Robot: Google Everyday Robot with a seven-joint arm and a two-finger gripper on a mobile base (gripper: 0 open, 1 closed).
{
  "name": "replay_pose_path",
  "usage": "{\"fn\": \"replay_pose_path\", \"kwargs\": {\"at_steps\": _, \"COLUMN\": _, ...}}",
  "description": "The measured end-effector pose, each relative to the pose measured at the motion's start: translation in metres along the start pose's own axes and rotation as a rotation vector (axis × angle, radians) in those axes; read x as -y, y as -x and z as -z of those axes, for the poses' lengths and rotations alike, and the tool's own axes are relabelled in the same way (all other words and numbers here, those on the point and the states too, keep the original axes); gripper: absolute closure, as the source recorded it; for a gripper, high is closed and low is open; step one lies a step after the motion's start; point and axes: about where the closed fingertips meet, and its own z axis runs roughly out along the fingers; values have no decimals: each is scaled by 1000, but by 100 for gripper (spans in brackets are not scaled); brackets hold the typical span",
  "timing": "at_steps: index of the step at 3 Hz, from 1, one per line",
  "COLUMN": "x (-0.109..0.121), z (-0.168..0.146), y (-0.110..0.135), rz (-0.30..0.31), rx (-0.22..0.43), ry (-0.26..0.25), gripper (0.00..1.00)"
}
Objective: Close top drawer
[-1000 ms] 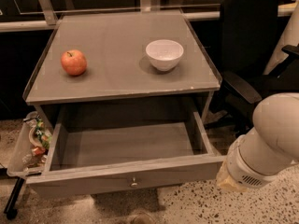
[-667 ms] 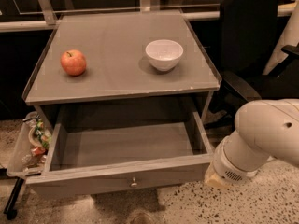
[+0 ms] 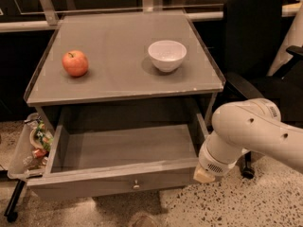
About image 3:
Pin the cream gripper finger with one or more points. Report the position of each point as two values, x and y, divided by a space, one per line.
202 176

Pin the grey top drawer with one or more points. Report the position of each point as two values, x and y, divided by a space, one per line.
94 163

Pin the round metal drawer knob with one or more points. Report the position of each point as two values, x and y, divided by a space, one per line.
136 185

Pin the grey drawer cabinet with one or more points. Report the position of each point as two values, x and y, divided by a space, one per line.
116 47

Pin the white ceramic bowl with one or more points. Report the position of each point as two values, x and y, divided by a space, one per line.
167 55

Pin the snack packets in bin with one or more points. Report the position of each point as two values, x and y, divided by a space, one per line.
41 141

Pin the black office chair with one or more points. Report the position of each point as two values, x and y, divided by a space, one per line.
252 48

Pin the red apple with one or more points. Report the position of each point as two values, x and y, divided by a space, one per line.
75 63

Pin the black stand leg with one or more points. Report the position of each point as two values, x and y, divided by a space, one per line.
10 212

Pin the metal rail with brackets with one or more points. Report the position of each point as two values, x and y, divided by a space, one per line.
35 15

